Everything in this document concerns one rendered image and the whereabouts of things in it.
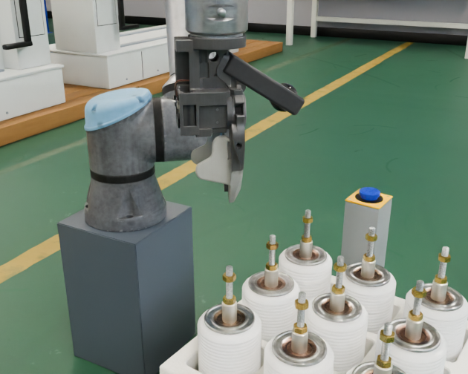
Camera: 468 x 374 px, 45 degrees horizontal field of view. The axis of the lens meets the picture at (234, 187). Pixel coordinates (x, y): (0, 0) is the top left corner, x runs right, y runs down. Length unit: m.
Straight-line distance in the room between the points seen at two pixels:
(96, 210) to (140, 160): 0.12
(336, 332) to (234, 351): 0.15
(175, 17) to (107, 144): 0.26
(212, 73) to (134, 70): 2.65
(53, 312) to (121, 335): 0.31
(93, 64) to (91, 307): 2.24
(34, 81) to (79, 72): 0.56
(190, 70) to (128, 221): 0.40
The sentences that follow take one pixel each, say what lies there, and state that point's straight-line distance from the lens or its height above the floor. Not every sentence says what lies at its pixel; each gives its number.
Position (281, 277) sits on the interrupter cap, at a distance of 0.96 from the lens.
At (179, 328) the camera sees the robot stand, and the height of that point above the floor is 0.05.
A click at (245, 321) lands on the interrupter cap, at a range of 0.85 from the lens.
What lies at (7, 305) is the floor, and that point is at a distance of 1.44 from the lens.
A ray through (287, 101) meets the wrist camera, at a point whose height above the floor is 0.58.
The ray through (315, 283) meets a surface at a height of 0.22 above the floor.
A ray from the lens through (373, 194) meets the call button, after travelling 1.11.
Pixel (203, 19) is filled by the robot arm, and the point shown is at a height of 0.68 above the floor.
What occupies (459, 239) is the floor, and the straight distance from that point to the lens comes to 1.75.
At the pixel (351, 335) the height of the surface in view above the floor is 0.23.
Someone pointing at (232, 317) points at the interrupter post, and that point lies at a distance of 0.85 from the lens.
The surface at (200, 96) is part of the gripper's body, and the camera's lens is 0.68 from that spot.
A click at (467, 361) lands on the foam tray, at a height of 0.18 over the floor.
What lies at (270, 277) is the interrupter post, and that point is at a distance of 0.93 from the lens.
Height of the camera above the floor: 0.75
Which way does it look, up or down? 22 degrees down
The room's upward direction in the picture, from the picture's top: straight up
